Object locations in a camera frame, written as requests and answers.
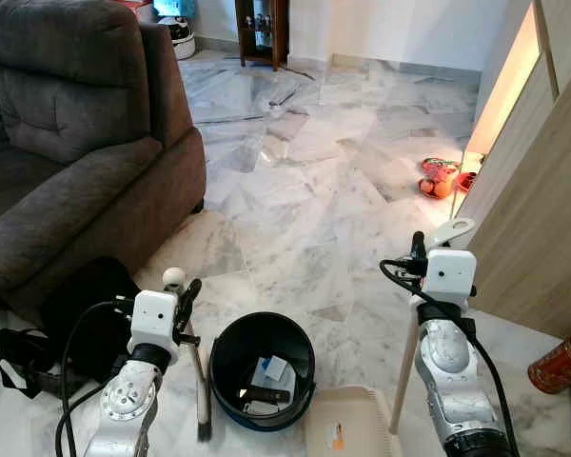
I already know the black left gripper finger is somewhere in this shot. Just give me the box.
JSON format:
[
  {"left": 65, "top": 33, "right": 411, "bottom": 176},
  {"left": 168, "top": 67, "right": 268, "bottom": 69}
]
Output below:
[{"left": 176, "top": 277, "right": 204, "bottom": 323}]

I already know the hand broom with white knob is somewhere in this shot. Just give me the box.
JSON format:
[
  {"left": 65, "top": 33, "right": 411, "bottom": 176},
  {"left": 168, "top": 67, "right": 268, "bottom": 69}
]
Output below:
[{"left": 162, "top": 267, "right": 214, "bottom": 444}]

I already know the beige dustpan with wooden handle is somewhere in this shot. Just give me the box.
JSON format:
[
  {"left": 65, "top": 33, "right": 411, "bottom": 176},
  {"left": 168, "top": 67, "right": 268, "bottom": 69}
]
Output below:
[{"left": 305, "top": 217, "right": 478, "bottom": 457}]

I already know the red and orange floor ornament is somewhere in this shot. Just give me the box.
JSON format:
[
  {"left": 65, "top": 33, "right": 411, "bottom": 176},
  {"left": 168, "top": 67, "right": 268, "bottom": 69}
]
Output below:
[{"left": 418, "top": 157, "right": 478, "bottom": 200}]

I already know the black round waste bin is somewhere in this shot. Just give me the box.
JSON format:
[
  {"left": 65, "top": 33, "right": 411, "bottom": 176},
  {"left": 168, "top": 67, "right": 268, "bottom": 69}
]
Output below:
[{"left": 208, "top": 311, "right": 318, "bottom": 432}]

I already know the white and blue small box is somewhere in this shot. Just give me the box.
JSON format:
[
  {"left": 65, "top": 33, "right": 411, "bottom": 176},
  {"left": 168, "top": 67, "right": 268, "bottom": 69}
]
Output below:
[{"left": 252, "top": 355, "right": 290, "bottom": 387}]

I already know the flat black item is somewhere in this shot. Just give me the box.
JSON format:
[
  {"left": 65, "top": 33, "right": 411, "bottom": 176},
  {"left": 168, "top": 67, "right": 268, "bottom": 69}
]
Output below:
[{"left": 242, "top": 385, "right": 292, "bottom": 405}]

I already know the light wooden cabinet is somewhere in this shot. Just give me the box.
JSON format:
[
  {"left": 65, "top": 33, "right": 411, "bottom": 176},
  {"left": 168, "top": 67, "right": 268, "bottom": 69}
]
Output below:
[{"left": 451, "top": 0, "right": 571, "bottom": 341}]

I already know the red and gold can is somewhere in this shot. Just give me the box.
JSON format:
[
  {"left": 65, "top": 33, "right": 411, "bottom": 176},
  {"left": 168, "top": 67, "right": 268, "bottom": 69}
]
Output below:
[{"left": 527, "top": 322, "right": 571, "bottom": 395}]

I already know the dark grey fabric sofa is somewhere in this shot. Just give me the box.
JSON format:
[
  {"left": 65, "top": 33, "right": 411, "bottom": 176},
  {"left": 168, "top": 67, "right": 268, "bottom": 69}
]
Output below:
[{"left": 0, "top": 0, "right": 208, "bottom": 322}]

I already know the white round appliance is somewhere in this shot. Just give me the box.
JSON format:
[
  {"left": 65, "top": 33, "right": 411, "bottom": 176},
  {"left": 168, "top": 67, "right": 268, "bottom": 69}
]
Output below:
[{"left": 157, "top": 14, "right": 197, "bottom": 61}]

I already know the dark wooden cabinet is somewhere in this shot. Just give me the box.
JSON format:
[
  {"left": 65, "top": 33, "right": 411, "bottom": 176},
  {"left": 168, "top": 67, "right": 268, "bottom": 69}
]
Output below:
[{"left": 234, "top": 0, "right": 290, "bottom": 70}]

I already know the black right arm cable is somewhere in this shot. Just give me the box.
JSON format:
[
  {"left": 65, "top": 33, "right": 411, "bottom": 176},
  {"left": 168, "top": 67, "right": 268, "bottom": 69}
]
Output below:
[{"left": 379, "top": 258, "right": 521, "bottom": 457}]

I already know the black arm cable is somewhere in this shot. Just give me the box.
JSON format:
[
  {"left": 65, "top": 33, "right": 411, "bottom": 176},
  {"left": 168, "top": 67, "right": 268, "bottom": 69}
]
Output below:
[
  {"left": 379, "top": 258, "right": 521, "bottom": 457},
  {"left": 55, "top": 299, "right": 134, "bottom": 457}
]

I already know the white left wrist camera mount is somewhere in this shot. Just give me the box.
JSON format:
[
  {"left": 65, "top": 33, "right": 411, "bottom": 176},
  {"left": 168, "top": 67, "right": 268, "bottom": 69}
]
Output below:
[{"left": 128, "top": 289, "right": 180, "bottom": 367}]

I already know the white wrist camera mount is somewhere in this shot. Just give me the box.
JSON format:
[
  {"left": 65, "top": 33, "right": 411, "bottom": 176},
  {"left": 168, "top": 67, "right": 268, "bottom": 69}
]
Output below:
[
  {"left": 424, "top": 248, "right": 479, "bottom": 308},
  {"left": 128, "top": 289, "right": 180, "bottom": 367}
]

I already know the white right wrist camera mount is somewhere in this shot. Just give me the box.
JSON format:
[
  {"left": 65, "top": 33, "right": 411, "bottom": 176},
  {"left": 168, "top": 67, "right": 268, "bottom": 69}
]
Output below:
[{"left": 424, "top": 248, "right": 479, "bottom": 308}]

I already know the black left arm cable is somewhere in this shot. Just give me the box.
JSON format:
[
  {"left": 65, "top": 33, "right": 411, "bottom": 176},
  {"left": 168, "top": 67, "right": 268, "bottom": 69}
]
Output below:
[{"left": 55, "top": 299, "right": 134, "bottom": 457}]

